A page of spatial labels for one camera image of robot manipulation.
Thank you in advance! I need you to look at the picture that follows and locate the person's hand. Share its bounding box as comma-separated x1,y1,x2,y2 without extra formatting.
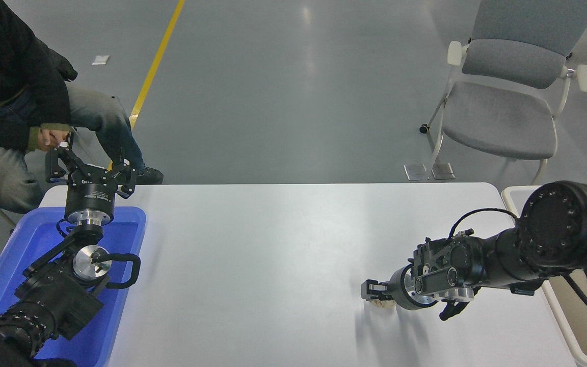
36,128,70,152

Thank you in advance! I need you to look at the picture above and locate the silver floor plate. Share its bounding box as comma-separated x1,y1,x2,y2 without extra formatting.
431,162,457,180
404,163,430,182

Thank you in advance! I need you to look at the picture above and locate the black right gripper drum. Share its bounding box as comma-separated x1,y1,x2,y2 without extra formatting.
388,265,416,310

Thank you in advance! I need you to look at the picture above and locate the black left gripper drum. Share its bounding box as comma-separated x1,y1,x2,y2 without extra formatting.
64,169,120,216

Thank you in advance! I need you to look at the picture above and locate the grey office chair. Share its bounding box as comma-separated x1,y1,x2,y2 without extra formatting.
419,0,587,186

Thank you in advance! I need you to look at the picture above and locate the blue plastic tray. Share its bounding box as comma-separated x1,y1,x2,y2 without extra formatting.
0,205,148,367

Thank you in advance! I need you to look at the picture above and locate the large pale bin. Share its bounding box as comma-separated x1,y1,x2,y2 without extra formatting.
500,185,587,367

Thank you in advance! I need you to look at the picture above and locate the person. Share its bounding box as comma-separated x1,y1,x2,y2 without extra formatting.
0,0,165,215

